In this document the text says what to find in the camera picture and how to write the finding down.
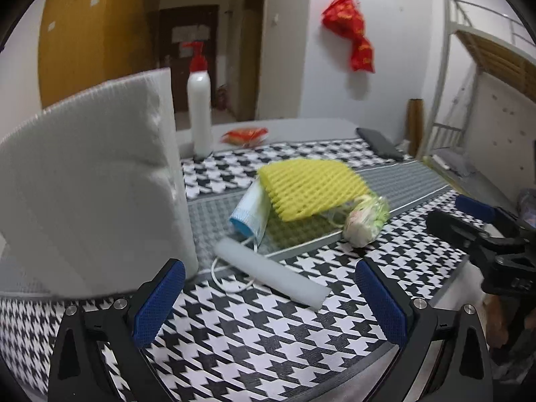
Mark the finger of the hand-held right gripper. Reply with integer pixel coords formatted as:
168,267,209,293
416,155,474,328
426,209,529,261
456,195,521,236

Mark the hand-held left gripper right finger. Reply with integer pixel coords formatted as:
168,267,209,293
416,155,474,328
355,258,495,402

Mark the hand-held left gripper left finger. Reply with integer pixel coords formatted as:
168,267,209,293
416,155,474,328
48,258,187,402

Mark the clear bag with green vegetable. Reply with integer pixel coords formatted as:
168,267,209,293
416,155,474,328
343,195,391,247

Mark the white foam sheet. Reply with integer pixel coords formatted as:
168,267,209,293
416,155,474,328
214,238,331,312

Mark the blue face mask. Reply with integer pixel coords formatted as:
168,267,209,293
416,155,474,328
211,180,274,294

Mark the yellow foam net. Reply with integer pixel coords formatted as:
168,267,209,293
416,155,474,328
256,158,370,224

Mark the white foam box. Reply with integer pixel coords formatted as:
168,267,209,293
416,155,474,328
0,67,200,303

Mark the person's right hand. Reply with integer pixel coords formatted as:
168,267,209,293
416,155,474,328
483,293,514,350

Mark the gray pillow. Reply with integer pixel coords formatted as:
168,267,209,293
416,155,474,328
434,148,479,177

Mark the wooden board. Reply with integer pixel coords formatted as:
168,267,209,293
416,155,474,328
407,98,426,158

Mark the black phone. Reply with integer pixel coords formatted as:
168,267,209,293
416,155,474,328
356,128,405,161

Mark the metal bunk bed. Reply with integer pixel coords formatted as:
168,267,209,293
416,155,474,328
421,0,536,186

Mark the red snack packet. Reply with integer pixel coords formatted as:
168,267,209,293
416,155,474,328
221,127,269,147

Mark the white pump bottle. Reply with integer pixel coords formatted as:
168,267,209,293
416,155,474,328
183,41,214,160

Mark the red hanging cloth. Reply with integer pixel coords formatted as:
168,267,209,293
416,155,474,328
322,0,376,74

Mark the brown door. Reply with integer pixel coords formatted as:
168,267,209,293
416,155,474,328
158,5,221,114

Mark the wooden side door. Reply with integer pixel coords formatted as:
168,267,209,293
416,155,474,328
244,0,269,120

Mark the wooden wardrobe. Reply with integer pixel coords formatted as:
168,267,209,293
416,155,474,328
38,0,162,112

